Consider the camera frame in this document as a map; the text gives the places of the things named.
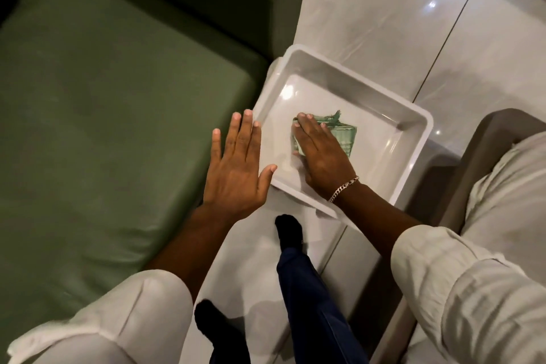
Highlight person's left hand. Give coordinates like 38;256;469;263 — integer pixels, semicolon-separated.
203;109;278;222

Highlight person's right hand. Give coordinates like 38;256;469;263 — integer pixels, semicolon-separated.
292;112;360;203

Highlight green cloth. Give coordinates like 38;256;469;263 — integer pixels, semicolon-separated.
291;110;358;159

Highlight person's left forearm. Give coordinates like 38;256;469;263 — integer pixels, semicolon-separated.
145;202;257;305

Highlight person's right forearm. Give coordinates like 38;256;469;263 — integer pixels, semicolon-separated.
332;182;424;258

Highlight black sock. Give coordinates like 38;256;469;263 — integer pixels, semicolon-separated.
194;299;252;364
275;214;304;254

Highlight white plastic tray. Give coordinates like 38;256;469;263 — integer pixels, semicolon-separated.
252;44;434;220

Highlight green sofa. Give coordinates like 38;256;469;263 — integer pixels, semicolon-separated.
0;0;314;364

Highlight navy blue trousers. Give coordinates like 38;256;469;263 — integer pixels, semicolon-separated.
276;247;368;364

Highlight white shirt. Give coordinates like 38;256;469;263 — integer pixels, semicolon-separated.
6;131;546;364

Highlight gold chain bracelet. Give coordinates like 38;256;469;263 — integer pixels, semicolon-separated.
328;176;361;203

